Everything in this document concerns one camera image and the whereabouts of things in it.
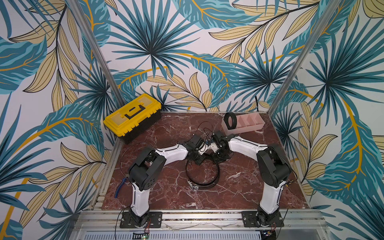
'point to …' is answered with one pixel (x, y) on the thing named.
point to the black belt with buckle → (234, 120)
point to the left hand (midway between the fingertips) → (201, 159)
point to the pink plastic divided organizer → (245, 122)
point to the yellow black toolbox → (133, 120)
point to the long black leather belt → (205, 186)
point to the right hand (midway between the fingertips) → (215, 161)
